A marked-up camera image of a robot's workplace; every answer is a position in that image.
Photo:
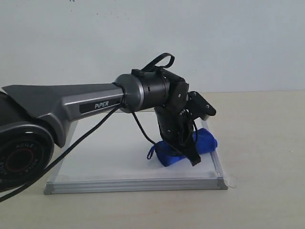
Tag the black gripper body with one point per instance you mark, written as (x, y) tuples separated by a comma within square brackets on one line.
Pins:
[(175, 128)]

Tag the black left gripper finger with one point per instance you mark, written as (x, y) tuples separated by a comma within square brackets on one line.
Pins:
[(191, 153)]

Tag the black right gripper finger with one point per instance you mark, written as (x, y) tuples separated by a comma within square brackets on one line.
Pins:
[(166, 148)]

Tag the blue cloth eraser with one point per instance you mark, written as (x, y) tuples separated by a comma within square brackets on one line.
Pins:
[(205, 143)]

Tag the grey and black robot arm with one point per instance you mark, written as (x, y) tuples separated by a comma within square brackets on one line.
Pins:
[(34, 119)]

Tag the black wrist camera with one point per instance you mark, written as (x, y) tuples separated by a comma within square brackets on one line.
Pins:
[(198, 107)]

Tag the white board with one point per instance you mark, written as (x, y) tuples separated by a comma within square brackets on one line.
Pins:
[(114, 159)]

